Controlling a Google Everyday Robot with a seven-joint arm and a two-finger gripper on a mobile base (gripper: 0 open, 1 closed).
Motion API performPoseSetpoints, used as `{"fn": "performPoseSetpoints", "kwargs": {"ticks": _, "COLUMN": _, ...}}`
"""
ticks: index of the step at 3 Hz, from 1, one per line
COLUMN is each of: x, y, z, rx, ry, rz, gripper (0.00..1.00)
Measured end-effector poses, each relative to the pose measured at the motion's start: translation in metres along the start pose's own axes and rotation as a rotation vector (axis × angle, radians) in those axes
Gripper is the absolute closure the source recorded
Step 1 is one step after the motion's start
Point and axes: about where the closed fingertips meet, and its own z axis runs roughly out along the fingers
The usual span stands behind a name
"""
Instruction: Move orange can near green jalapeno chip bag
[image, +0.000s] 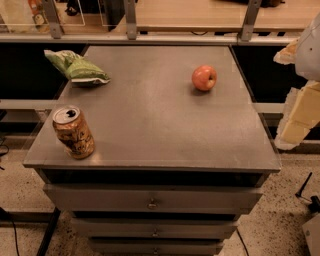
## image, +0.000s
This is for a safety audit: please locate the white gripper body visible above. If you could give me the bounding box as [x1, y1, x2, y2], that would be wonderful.
[295, 13, 320, 81]

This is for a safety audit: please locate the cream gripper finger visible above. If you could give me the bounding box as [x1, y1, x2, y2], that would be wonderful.
[274, 81, 320, 150]
[273, 39, 298, 65]

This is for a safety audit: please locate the orange soda can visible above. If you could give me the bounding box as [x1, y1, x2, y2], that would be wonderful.
[52, 105, 95, 159]

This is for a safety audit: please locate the green jalapeno chip bag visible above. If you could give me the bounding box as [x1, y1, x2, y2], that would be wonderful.
[44, 50, 110, 84]

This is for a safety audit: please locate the red apple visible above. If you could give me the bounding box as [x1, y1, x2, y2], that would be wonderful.
[192, 65, 217, 91]

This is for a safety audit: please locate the black stand on floor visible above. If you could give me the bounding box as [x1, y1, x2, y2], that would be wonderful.
[294, 171, 320, 214]

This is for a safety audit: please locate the white box on floor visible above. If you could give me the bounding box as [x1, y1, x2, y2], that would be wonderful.
[302, 214, 320, 256]

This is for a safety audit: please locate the grey drawer cabinet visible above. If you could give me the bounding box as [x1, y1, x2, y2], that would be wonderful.
[24, 46, 280, 244]

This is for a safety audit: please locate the wooden background table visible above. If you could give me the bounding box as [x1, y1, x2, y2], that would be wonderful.
[135, 0, 320, 32]

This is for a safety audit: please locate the bottom grey drawer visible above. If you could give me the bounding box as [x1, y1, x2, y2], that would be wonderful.
[88, 239, 223, 256]

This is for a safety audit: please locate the grey drawer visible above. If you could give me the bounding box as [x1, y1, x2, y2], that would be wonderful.
[43, 184, 262, 215]
[72, 218, 236, 240]
[88, 239, 223, 256]

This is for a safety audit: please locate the middle grey drawer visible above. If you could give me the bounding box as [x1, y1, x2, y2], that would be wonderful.
[72, 218, 236, 240]

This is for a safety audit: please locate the top grey drawer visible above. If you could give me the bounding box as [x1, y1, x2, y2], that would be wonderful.
[43, 184, 262, 215]

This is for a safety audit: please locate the metal railing frame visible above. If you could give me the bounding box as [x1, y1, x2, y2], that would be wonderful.
[0, 0, 320, 47]

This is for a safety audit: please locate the black floor cable left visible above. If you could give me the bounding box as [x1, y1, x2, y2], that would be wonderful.
[0, 206, 21, 256]

